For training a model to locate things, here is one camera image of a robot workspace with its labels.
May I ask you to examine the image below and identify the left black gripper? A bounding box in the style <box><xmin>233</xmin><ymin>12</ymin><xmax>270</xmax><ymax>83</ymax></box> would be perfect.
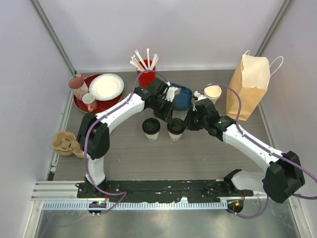
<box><xmin>152</xmin><ymin>97</ymin><xmax>176</xmax><ymax>124</ymax></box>

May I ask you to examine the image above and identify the black lid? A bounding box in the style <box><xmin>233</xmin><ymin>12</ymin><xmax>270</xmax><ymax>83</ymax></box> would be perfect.
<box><xmin>167</xmin><ymin>124</ymin><xmax>185</xmax><ymax>135</ymax></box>
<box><xmin>142</xmin><ymin>118</ymin><xmax>160</xmax><ymax>135</ymax></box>

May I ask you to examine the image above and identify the white paper cup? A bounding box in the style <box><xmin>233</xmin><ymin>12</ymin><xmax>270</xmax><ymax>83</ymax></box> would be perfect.
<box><xmin>145</xmin><ymin>132</ymin><xmax>159</xmax><ymax>141</ymax></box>
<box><xmin>168</xmin><ymin>132</ymin><xmax>182</xmax><ymax>141</ymax></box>

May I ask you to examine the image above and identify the stack of paper cups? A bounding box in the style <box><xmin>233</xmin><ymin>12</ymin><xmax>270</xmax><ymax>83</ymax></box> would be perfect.
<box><xmin>204</xmin><ymin>85</ymin><xmax>222</xmax><ymax>104</ymax></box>

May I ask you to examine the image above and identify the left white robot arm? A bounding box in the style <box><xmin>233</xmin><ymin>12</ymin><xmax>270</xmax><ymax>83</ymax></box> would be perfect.
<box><xmin>77</xmin><ymin>78</ymin><xmax>179</xmax><ymax>198</ymax></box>

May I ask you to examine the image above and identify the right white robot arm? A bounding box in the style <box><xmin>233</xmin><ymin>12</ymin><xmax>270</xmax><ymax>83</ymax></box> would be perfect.
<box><xmin>184</xmin><ymin>99</ymin><xmax>305</xmax><ymax>203</ymax></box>

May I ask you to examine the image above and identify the blue leaf-shaped dish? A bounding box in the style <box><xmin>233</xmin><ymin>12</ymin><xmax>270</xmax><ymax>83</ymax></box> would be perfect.
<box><xmin>171</xmin><ymin>83</ymin><xmax>193</xmax><ymax>110</ymax></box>

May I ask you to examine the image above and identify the red cylindrical straw holder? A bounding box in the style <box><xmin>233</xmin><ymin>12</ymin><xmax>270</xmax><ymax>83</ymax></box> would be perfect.
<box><xmin>139</xmin><ymin>72</ymin><xmax>156</xmax><ymax>89</ymax></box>

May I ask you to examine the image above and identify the bundle of wrapped straws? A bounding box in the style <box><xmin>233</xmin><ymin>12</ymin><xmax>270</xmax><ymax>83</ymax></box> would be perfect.
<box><xmin>129</xmin><ymin>48</ymin><xmax>159</xmax><ymax>72</ymax></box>

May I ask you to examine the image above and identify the red round plate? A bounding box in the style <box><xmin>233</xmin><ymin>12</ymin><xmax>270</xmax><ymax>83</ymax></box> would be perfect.
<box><xmin>73</xmin><ymin>74</ymin><xmax>123</xmax><ymax>114</ymax></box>

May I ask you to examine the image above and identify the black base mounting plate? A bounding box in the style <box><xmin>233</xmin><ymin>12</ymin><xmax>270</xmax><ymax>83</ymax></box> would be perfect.
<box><xmin>76</xmin><ymin>178</ymin><xmax>255</xmax><ymax>204</ymax></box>

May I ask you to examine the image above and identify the white paper plate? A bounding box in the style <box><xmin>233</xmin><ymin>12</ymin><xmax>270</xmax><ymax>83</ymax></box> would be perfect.
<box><xmin>89</xmin><ymin>73</ymin><xmax>124</xmax><ymax>101</ymax></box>

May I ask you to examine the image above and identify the brown paper bag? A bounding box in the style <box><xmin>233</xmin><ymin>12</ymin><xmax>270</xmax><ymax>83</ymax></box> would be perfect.
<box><xmin>229</xmin><ymin>50</ymin><xmax>284</xmax><ymax>121</ymax></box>

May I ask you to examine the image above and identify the pink floral pitcher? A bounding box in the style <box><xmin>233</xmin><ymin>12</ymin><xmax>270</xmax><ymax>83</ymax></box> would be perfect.
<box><xmin>68</xmin><ymin>74</ymin><xmax>89</xmax><ymax>101</ymax></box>

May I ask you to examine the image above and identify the beige pulp cup carrier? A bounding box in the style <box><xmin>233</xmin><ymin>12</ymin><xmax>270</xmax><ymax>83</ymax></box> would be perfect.
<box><xmin>52</xmin><ymin>131</ymin><xmax>84</xmax><ymax>158</ymax></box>

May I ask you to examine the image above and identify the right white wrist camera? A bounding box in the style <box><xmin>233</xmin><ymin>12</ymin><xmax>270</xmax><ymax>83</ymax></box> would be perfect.
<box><xmin>193</xmin><ymin>91</ymin><xmax>206</xmax><ymax>102</ymax></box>

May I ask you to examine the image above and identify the small pink-handled mug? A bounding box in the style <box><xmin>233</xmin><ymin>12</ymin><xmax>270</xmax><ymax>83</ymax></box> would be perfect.
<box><xmin>82</xmin><ymin>93</ymin><xmax>97</xmax><ymax>113</ymax></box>

